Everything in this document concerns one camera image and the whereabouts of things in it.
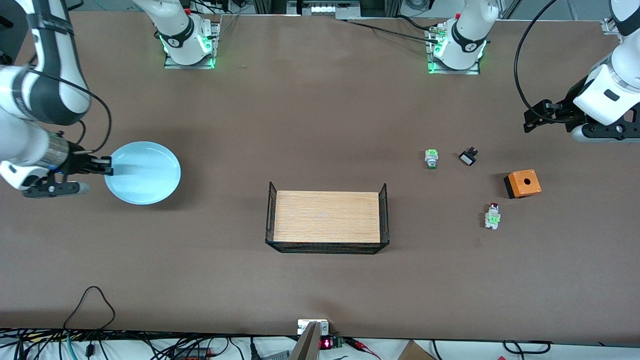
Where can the red LED display module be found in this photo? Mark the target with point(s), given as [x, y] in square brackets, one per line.
[327, 343]

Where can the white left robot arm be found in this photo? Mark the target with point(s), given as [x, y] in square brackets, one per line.
[625, 60]

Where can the red push button switch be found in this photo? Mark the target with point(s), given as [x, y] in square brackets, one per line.
[492, 219]

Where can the black white rectangular button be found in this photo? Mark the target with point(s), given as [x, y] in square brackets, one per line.
[467, 159]

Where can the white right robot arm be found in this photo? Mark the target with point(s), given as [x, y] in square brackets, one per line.
[30, 145]

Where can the red clip lead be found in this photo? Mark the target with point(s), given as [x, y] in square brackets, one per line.
[357, 343]

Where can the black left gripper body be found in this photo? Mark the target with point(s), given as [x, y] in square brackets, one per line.
[561, 111]

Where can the light blue round plate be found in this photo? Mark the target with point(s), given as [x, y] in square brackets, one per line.
[145, 172]

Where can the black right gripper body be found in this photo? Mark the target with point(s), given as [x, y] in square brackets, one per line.
[77, 161]

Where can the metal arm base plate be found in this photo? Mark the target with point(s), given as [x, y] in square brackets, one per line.
[452, 71]
[172, 64]

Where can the orange button enclosure box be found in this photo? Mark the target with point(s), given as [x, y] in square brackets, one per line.
[524, 183]

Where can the white LED light bar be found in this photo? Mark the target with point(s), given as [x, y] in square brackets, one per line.
[325, 9]

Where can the brown cardboard piece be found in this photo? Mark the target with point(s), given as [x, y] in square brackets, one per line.
[415, 352]

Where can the green push button switch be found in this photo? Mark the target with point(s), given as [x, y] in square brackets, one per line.
[431, 158]

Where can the aluminium camera mount bar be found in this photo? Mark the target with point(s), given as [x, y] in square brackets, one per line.
[307, 345]

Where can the metal corner bracket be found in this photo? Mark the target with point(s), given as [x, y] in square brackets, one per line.
[609, 26]

